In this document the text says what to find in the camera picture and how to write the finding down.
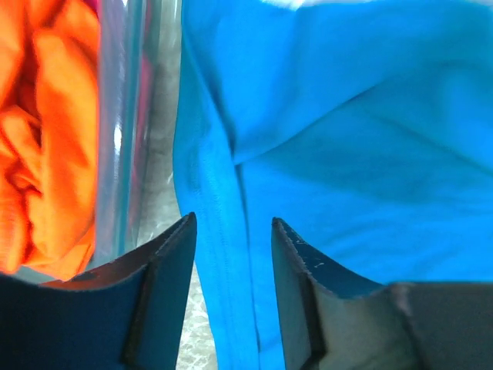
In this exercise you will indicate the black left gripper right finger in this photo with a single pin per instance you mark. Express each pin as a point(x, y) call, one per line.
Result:
point(332, 318)

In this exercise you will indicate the blue t-shirt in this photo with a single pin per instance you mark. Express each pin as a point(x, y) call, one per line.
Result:
point(366, 126)

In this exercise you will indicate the orange t-shirt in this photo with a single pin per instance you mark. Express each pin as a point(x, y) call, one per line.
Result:
point(49, 136)

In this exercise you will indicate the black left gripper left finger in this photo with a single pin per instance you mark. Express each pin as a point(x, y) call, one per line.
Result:
point(126, 314)

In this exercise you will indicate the pink t-shirt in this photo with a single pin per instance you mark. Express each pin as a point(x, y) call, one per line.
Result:
point(125, 91)

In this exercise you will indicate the clear teal plastic bin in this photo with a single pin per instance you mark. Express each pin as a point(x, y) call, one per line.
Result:
point(165, 53)

